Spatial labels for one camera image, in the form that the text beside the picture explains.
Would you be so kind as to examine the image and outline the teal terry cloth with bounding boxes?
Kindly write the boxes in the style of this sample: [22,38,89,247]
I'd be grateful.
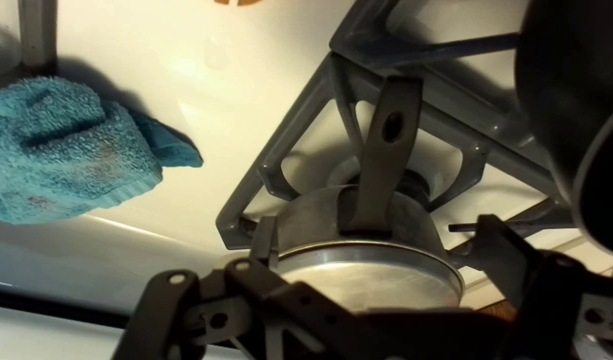
[0,75,204,226]

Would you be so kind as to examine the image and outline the black burner grate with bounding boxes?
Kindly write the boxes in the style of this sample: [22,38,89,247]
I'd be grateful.
[18,0,58,69]
[215,0,613,253]

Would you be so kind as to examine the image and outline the large black saucepan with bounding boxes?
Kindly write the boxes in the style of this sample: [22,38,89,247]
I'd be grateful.
[515,0,613,258]

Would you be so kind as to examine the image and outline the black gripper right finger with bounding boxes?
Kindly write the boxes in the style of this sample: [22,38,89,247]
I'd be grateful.
[449,214,613,360]

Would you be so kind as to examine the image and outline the white gas stove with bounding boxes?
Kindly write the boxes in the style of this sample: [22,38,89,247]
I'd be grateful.
[0,0,613,360]

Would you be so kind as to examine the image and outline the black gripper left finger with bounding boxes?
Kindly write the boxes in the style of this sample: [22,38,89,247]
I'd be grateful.
[112,217,348,360]

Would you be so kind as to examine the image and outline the brown wooden board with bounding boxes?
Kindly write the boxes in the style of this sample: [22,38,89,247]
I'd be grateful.
[475,300,522,326]

